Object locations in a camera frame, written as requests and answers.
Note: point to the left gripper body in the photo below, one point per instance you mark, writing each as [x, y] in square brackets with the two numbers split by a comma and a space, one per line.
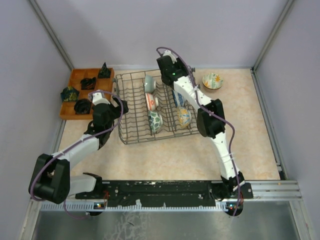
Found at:
[115, 112]

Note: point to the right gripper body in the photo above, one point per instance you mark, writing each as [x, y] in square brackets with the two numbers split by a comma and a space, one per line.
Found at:
[178, 65]

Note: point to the cream leaf patterned bowl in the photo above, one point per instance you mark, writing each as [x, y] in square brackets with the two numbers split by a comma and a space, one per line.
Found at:
[212, 81]

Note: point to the grey wire dish rack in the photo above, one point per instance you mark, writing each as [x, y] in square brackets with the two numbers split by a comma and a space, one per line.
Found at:
[135, 127]

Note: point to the dark speckled bowl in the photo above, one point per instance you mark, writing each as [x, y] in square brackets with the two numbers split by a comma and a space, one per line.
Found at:
[211, 90]

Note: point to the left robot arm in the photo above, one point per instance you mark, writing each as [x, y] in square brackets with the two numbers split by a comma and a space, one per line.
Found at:
[51, 178]

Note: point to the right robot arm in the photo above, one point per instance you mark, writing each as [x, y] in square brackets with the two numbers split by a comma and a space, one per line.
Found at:
[210, 117]

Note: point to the pale green grid bowl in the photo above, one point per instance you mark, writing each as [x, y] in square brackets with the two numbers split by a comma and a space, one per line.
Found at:
[150, 84]

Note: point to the blue white floral bowl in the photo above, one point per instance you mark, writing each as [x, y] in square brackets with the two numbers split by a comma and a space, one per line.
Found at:
[179, 100]

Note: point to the orange white patterned bowl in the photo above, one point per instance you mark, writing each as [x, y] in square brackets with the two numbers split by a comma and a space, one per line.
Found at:
[151, 101]

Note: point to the yellow blue patterned bowl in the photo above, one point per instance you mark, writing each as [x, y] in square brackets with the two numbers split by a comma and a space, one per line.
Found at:
[184, 117]

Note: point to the green leaf patterned bowl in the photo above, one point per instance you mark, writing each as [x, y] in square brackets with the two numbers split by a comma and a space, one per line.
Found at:
[155, 121]

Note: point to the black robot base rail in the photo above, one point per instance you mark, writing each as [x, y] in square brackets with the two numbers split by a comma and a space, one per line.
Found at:
[167, 195]

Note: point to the aluminium frame rail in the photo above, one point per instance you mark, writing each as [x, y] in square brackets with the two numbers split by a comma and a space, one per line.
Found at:
[275, 190]

